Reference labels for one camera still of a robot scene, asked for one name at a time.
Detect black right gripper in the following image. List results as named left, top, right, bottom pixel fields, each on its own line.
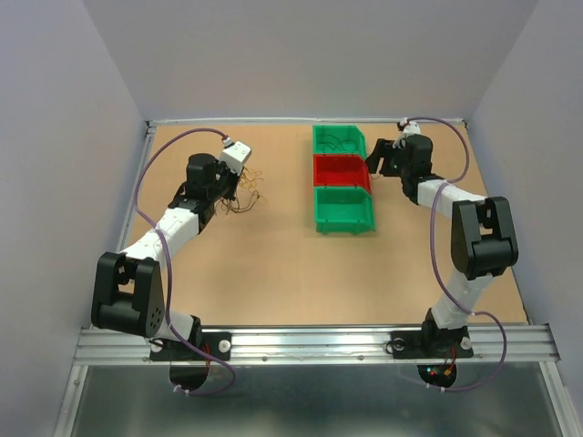
left=363, top=138, right=410, bottom=178

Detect wire bundle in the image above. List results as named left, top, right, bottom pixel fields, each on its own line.
left=218, top=168, right=266, bottom=216

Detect dark wire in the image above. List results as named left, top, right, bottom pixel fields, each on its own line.
left=317, top=132, right=359, bottom=154

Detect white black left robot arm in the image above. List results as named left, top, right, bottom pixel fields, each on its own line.
left=91, top=151, right=250, bottom=359

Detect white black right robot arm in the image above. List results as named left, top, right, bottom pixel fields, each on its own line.
left=365, top=134, right=518, bottom=360

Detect red plastic bin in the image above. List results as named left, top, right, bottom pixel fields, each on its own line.
left=312, top=154, right=371, bottom=191

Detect far green plastic bin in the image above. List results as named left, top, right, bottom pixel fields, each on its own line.
left=312, top=125, right=366, bottom=158

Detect green plastic bin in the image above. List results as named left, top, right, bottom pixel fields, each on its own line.
left=313, top=187, right=376, bottom=235
left=312, top=125, right=366, bottom=158

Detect near green plastic bin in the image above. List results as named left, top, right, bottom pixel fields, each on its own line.
left=313, top=187, right=376, bottom=235

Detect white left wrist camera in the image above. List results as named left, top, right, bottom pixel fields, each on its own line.
left=219, top=139, right=252, bottom=176

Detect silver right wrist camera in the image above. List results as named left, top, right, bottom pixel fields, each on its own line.
left=394, top=118, right=421, bottom=148

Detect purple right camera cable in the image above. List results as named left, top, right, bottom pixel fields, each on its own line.
left=407, top=117, right=509, bottom=393

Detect purple camera cable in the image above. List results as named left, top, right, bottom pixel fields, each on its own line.
left=407, top=117, right=509, bottom=393
left=135, top=129, right=237, bottom=396

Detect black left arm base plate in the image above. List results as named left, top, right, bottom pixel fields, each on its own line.
left=148, top=330, right=233, bottom=363

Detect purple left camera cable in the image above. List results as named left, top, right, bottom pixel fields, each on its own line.
left=135, top=129, right=237, bottom=396

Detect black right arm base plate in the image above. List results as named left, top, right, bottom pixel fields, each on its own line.
left=385, top=330, right=474, bottom=360

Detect aluminium mounting rail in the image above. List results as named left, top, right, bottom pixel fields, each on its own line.
left=74, top=324, right=560, bottom=367

